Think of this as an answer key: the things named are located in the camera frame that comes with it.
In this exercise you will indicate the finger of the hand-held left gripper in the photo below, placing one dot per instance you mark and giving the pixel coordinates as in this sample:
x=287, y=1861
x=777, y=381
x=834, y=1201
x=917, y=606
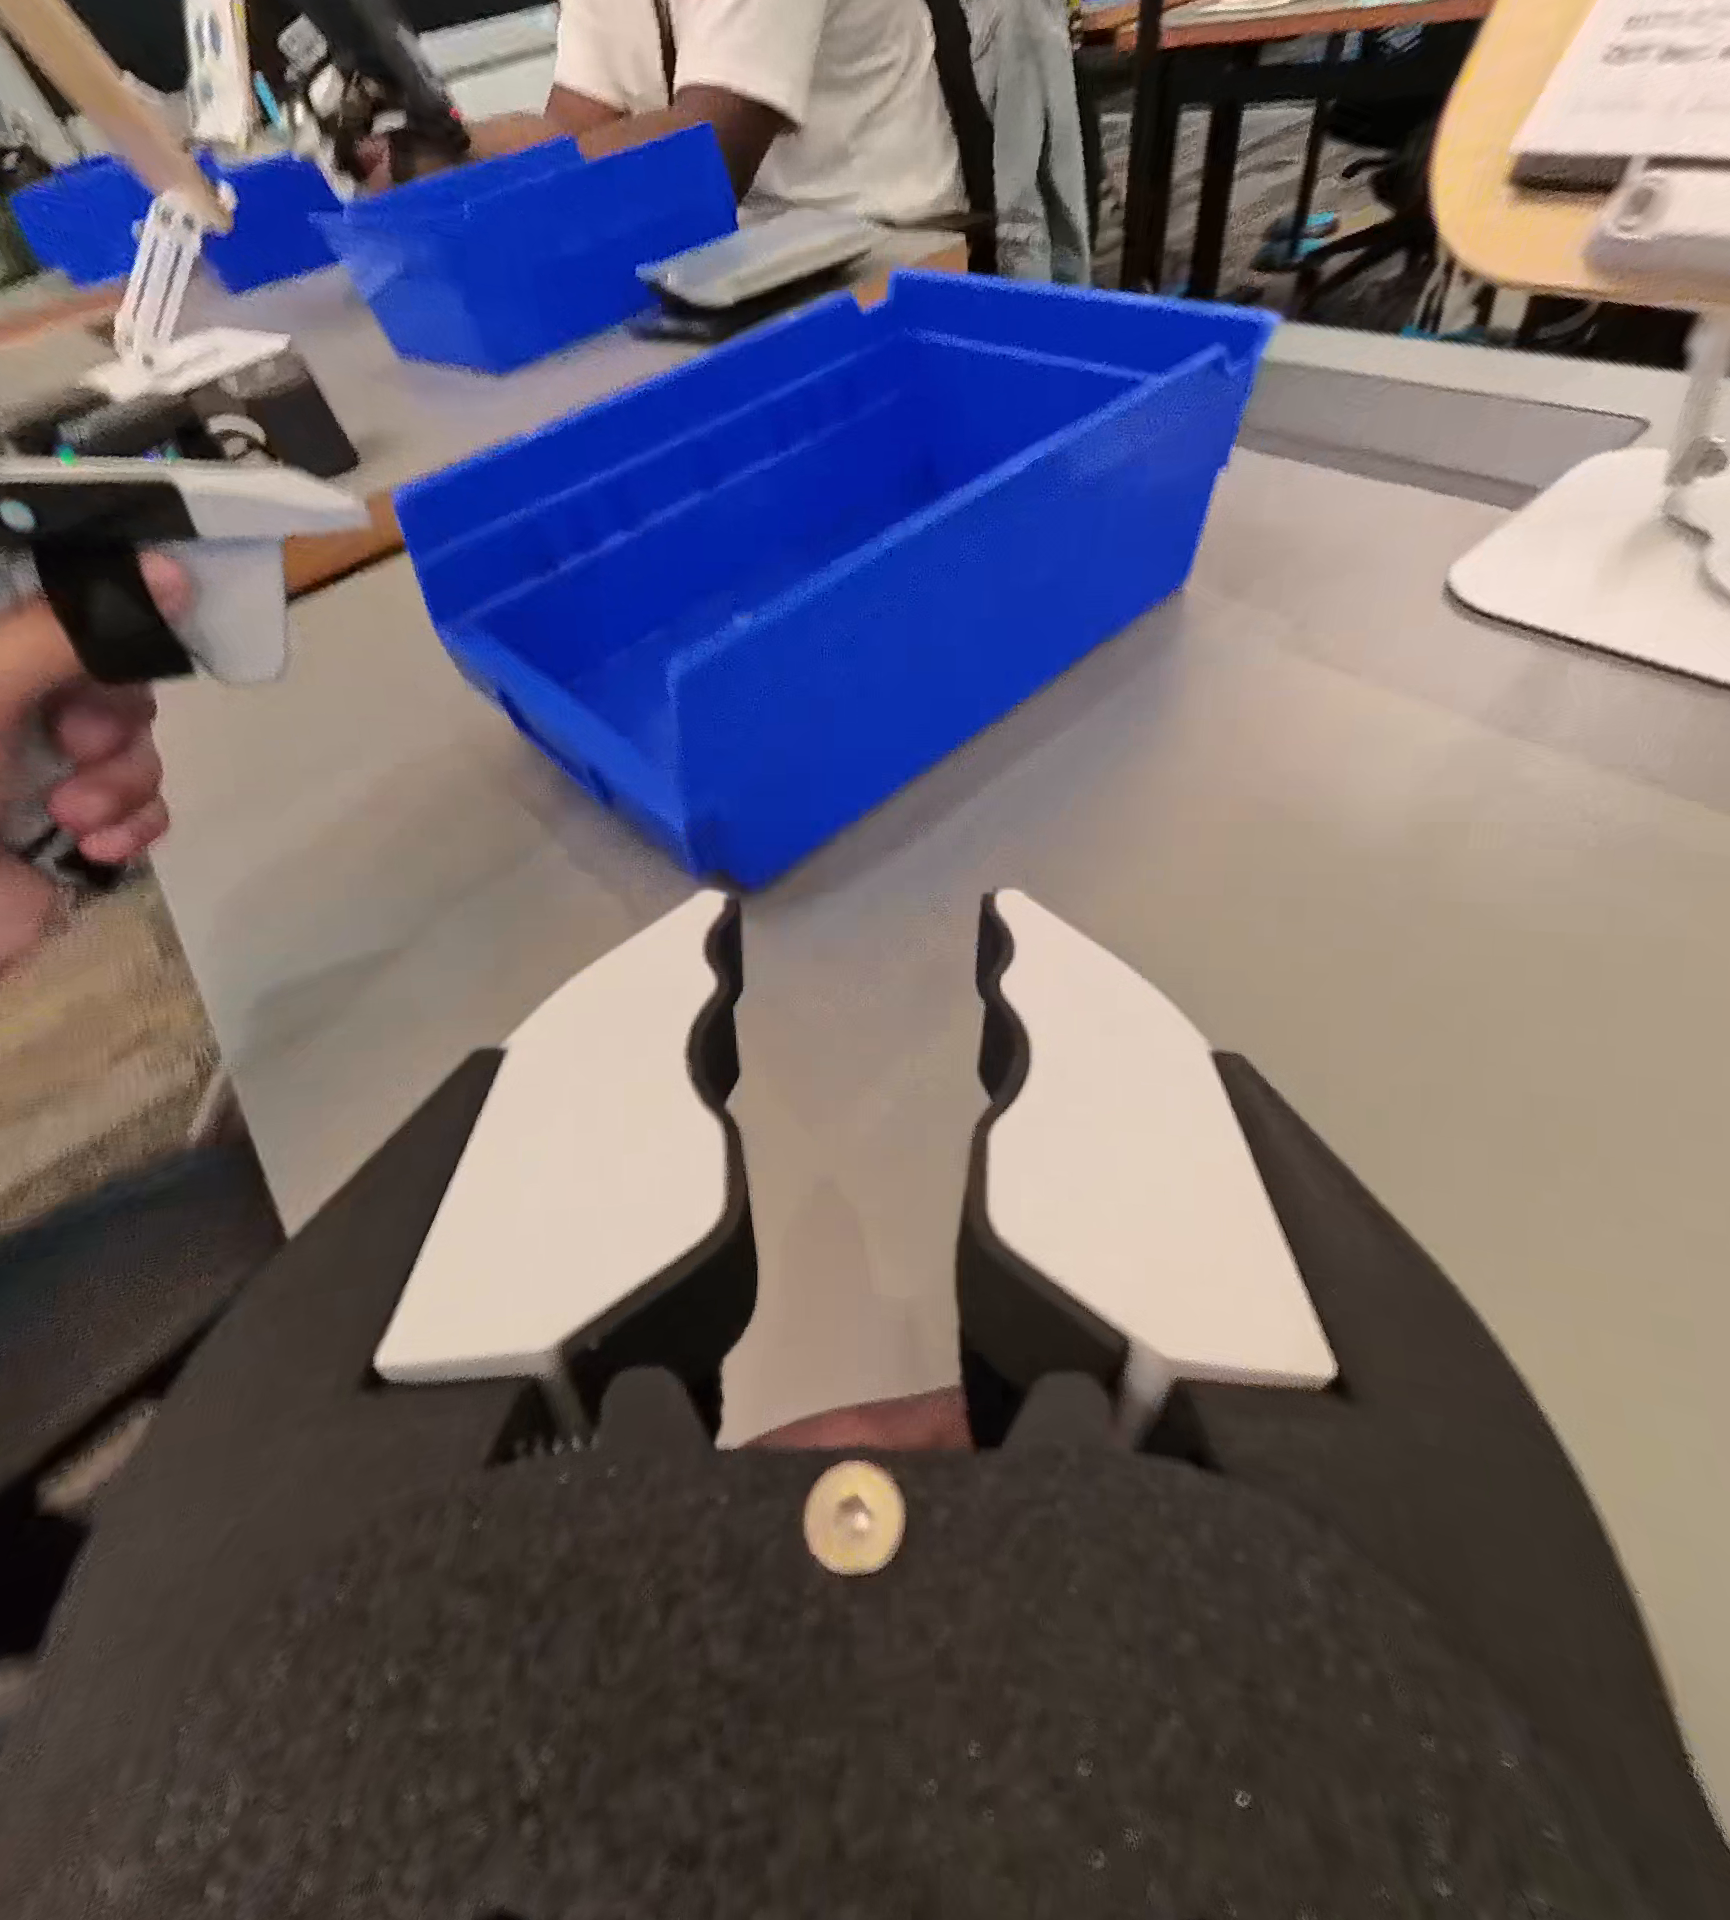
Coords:
x=243, y=600

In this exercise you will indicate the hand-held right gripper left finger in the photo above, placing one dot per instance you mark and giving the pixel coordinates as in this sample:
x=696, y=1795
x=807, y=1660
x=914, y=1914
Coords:
x=596, y=1184

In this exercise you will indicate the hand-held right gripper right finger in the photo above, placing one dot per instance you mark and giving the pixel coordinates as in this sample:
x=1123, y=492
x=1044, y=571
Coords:
x=1144, y=1184

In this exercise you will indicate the blue plastic bin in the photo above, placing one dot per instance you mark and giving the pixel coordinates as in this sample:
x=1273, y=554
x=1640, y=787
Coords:
x=535, y=284
x=882, y=676
x=78, y=223
x=273, y=223

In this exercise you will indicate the grey desk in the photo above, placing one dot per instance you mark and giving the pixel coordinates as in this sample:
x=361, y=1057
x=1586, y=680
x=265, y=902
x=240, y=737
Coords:
x=1330, y=900

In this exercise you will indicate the person's right hand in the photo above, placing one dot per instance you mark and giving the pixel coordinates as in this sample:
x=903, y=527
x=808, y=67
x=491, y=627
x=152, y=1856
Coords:
x=882, y=1425

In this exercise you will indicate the black charger with green lights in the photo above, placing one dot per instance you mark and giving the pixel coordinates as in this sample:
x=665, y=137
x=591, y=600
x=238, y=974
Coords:
x=287, y=418

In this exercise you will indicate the small wooden document stand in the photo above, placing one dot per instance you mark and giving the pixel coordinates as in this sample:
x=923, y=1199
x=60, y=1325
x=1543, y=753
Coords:
x=219, y=67
x=100, y=89

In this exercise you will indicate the dark trouser leg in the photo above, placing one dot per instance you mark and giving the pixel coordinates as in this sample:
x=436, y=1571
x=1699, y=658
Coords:
x=55, y=1319

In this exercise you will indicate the grey flat device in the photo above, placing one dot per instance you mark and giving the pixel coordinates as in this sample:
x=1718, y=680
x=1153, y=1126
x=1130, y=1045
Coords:
x=751, y=263

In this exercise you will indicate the wooden white document stand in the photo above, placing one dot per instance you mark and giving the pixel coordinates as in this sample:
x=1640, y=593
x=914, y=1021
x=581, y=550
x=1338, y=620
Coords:
x=1586, y=584

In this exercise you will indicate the denim jacket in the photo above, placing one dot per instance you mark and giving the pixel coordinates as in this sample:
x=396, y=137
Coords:
x=1036, y=136

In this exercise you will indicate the instruction sheet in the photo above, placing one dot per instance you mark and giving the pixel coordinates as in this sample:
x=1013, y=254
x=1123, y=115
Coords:
x=1677, y=75

